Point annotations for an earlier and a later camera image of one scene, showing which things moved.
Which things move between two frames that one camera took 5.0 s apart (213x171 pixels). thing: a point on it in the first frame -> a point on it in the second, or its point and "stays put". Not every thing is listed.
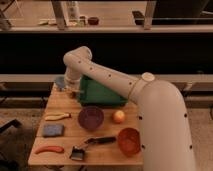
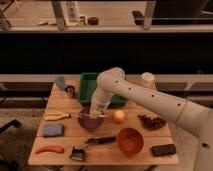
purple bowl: [90, 117] stays put
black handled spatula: [78, 152] stays put
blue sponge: [53, 130] stays put
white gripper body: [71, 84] -> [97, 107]
